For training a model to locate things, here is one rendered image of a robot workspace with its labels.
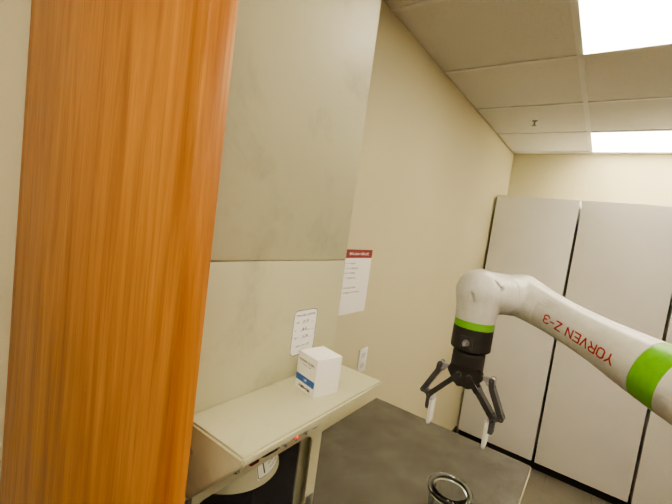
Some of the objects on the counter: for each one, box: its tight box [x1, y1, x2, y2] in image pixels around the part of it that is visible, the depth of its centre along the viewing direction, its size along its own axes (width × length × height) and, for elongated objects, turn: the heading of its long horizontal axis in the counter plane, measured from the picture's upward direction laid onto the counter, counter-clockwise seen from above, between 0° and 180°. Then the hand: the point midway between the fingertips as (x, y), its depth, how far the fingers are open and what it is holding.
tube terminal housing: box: [185, 260, 345, 504], centre depth 69 cm, size 25×32×77 cm
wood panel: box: [0, 0, 239, 504], centre depth 50 cm, size 49×3×140 cm
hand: (455, 429), depth 92 cm, fingers open, 13 cm apart
